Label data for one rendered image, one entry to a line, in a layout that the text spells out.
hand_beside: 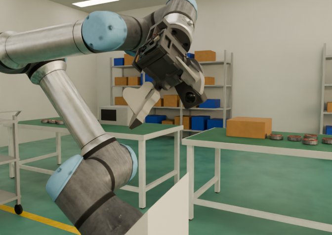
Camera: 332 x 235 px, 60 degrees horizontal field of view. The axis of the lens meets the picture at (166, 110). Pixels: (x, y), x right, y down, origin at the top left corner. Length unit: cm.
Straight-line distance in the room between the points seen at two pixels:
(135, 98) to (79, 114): 36
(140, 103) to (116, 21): 17
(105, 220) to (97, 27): 41
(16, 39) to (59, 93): 20
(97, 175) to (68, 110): 22
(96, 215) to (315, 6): 627
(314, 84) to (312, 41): 84
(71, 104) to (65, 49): 24
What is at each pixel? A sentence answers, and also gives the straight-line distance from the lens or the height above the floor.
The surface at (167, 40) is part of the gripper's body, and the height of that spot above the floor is 128.
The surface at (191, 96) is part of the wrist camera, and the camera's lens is 56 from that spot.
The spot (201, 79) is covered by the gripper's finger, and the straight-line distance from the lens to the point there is 44.
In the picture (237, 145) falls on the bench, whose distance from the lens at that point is 241.
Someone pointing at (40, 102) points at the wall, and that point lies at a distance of 734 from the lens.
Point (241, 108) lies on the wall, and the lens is 664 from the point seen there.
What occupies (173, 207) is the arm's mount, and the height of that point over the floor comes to 92.
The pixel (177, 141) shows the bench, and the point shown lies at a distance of 352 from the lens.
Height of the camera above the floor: 119
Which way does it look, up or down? 4 degrees down
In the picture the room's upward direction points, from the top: straight up
